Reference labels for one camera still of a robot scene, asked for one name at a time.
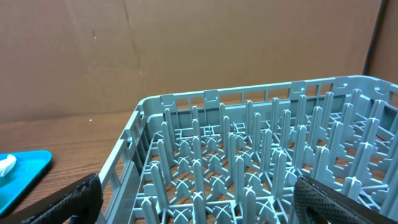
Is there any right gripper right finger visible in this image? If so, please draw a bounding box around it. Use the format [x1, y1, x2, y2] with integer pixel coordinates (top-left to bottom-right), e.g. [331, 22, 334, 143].
[293, 175, 397, 224]

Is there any teal serving tray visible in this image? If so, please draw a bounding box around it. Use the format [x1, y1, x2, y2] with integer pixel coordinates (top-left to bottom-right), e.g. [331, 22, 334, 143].
[1, 149, 52, 218]

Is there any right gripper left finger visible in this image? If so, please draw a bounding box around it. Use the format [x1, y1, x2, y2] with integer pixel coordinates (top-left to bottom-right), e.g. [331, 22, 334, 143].
[0, 173, 104, 224]

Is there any grey dishwasher rack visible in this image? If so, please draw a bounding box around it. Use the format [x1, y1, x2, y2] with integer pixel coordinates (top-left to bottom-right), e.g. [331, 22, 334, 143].
[98, 76, 397, 223]

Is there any white napkin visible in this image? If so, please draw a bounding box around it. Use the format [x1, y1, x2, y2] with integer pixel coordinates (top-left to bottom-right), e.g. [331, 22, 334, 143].
[0, 154, 17, 177]

